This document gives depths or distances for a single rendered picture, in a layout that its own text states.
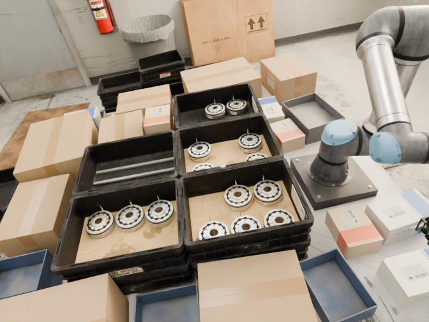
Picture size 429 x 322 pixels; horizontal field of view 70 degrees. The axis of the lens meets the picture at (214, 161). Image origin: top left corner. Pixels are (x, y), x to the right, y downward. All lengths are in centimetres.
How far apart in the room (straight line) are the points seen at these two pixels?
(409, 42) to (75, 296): 118
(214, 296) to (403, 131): 64
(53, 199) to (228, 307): 82
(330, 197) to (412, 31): 62
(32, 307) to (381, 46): 119
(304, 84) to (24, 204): 150
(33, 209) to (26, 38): 305
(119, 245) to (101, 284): 19
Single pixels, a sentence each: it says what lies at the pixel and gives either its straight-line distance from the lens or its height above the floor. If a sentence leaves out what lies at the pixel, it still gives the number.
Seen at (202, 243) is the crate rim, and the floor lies 93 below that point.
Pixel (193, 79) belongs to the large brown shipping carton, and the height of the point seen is 90.
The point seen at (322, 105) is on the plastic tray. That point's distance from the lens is 175.
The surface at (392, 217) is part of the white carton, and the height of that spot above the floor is 79.
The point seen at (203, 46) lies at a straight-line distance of 389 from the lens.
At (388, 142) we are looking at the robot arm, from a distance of 80.
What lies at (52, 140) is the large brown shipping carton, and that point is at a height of 90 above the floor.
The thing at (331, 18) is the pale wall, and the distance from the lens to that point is 464.
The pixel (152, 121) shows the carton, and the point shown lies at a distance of 146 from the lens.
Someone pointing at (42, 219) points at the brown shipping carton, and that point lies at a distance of 133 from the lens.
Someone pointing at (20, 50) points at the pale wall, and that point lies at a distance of 431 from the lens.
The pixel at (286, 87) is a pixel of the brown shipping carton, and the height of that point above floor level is 81.
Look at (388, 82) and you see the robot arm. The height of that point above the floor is 128.
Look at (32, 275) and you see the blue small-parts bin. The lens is 131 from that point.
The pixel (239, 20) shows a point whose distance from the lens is 394.
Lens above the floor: 171
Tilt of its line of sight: 42 degrees down
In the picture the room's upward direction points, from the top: 10 degrees counter-clockwise
